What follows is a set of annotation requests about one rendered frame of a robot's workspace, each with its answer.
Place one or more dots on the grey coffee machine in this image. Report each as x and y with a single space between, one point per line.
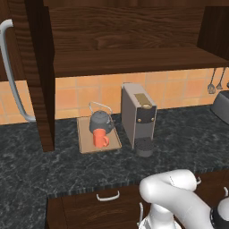
138 116

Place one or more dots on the dark grey kettle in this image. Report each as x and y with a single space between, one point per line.
100 120

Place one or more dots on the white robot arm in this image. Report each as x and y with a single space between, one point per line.
176 195

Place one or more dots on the dark wood open cabinet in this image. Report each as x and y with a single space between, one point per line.
125 44

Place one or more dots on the orange mug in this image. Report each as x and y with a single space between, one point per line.
99 138

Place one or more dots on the tan wooden tray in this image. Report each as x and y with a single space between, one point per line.
85 140

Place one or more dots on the grey toaster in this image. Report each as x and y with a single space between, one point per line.
222 106

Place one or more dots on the hanging grey slotted spatula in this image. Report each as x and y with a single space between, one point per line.
211 88

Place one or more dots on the dark wood cabinet door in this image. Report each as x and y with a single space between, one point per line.
214 29
35 59

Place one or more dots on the dark wood drawer front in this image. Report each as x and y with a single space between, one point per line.
213 184
89 213

